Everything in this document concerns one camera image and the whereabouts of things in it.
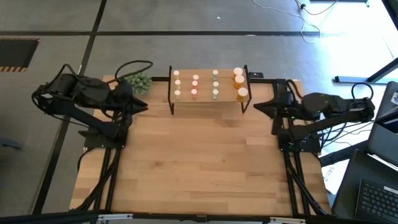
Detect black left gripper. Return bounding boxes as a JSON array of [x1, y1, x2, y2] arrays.
[[111, 81, 149, 125]]

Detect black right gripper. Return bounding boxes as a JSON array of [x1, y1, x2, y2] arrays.
[[253, 78, 296, 135]]

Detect wooden shelf black metal legs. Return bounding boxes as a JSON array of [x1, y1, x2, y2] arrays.
[[167, 64, 252, 115]]

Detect green succulent in patterned pot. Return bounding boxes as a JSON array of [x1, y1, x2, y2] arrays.
[[126, 72, 153, 95]]

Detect black metal desk leg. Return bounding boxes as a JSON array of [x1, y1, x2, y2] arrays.
[[334, 57, 398, 84], [319, 141, 371, 167]]

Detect white printed paper sheet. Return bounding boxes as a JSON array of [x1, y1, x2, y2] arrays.
[[322, 161, 343, 195]]

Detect grey laptop with sticker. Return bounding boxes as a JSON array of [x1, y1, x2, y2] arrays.
[[366, 80, 398, 171]]

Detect black laptop with keyboard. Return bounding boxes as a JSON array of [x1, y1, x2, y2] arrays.
[[331, 149, 398, 224]]

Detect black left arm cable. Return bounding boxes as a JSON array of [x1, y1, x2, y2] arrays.
[[114, 60, 154, 82]]

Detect black aluminium rig frame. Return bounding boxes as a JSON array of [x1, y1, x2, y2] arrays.
[[0, 74, 343, 224]]

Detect white floor cable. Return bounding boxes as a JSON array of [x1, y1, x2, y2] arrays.
[[252, 0, 322, 44]]

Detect black floor cable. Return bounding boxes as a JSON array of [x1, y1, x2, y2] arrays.
[[294, 0, 340, 16]]

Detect silver metal bracket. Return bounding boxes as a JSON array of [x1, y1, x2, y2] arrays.
[[269, 216, 307, 224], [97, 213, 134, 222]]

